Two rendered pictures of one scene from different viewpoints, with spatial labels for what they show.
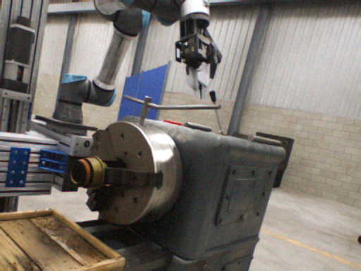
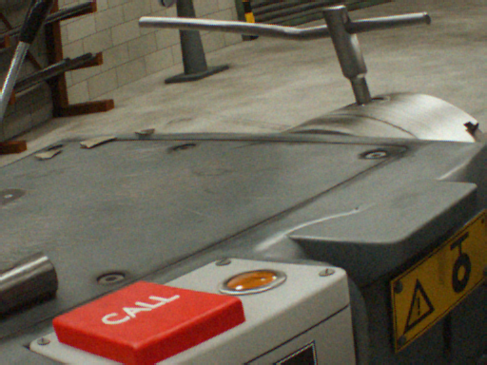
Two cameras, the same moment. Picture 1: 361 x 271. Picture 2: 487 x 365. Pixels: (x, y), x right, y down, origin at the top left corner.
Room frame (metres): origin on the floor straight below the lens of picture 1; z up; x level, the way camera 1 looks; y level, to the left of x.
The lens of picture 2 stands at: (1.86, -0.10, 1.41)
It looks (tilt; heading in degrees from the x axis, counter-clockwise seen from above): 14 degrees down; 181
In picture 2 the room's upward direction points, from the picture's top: 11 degrees counter-clockwise
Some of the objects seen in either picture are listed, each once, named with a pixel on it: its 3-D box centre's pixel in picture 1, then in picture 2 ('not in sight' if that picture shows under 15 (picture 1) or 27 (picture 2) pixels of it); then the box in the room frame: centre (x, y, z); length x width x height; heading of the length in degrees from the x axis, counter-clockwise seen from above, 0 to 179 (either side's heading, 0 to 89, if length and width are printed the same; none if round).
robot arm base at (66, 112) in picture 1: (68, 111); not in sight; (1.53, 0.34, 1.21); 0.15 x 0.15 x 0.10
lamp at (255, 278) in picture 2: not in sight; (252, 285); (1.38, -0.11, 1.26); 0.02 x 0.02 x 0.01
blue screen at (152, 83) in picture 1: (132, 117); not in sight; (7.93, 0.15, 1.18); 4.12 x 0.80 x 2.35; 14
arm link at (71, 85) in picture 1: (74, 87); not in sight; (1.53, 0.34, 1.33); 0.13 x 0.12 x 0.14; 114
